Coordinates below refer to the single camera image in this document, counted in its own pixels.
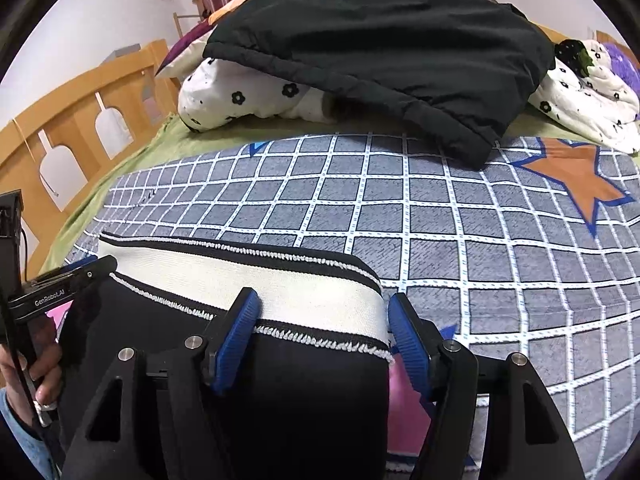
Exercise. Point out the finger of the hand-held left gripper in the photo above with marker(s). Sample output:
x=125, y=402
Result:
x=90, y=272

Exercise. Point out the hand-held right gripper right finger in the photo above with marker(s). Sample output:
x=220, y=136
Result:
x=407, y=340

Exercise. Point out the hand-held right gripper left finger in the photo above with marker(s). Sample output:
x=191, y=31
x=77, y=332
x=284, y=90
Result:
x=240, y=330

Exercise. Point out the black pants with white waistband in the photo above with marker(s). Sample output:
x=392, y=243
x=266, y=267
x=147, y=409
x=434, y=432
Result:
x=300, y=410

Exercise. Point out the person's left forearm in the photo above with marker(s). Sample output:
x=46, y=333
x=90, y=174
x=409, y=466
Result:
x=22, y=440

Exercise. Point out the person's left hand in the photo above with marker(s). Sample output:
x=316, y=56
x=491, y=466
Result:
x=47, y=360

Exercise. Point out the grey checkered blanket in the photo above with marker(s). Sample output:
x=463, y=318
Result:
x=450, y=240

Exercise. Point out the wooden bed headboard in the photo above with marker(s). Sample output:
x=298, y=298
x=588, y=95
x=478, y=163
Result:
x=75, y=105

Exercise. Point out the white spotted pillow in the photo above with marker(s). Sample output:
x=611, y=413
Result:
x=225, y=95

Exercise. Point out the colourful printed pillow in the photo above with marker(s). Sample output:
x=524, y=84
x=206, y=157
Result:
x=185, y=55

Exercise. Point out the wooden rack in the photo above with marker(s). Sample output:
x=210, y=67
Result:
x=192, y=12

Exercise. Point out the black jacket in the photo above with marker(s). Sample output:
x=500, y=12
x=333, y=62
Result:
x=375, y=40

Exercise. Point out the purple cloth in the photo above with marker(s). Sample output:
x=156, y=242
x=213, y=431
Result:
x=622, y=67

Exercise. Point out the wooden bed footboard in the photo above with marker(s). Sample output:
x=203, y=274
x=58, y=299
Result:
x=607, y=39

